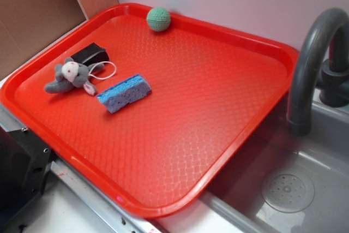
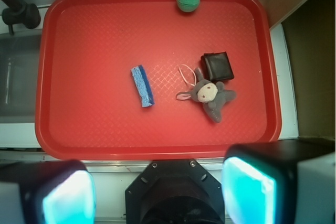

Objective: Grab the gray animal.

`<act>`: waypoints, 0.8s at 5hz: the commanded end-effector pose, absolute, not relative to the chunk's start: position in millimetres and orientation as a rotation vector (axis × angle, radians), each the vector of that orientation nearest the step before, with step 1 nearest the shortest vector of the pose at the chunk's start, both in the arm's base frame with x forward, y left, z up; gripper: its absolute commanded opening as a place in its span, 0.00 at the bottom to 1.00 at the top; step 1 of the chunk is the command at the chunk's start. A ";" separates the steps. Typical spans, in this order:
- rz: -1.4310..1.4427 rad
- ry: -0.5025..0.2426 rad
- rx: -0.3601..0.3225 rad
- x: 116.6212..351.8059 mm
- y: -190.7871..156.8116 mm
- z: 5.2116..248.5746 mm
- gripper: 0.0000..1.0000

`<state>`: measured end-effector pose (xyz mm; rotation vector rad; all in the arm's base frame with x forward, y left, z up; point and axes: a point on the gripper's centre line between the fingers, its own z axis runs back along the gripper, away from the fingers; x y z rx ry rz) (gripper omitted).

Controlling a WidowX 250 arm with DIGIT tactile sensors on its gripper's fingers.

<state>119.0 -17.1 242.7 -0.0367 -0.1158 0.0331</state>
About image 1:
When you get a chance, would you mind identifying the gray plush animal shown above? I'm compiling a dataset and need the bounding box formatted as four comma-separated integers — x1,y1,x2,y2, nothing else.
44,57,117,96

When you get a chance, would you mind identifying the blue sponge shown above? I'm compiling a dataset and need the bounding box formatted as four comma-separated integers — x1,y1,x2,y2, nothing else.
97,74,152,113

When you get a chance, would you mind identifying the red plastic tray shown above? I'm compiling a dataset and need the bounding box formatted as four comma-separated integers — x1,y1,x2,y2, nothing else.
1,3,298,218

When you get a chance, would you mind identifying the green textured ball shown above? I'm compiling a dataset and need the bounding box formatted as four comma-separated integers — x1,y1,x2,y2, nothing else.
146,7,171,32

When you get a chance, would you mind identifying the black rectangular block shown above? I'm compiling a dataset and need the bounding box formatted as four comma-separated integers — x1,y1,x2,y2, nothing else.
71,43,110,66

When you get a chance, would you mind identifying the gray plastic sink basin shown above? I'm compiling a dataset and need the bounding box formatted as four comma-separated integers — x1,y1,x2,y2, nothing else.
201,98,348,232

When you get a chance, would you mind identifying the gray toy faucet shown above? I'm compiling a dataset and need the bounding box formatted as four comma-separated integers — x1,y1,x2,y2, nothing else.
286,8,348,136

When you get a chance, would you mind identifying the brown cardboard panel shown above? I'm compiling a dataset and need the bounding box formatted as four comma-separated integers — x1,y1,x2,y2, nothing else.
1,0,118,79

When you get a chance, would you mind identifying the aluminium rail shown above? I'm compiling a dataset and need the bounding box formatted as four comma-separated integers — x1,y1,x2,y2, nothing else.
0,107,164,233

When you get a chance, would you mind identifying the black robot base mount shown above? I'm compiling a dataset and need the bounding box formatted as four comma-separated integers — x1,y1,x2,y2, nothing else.
1,128,52,231

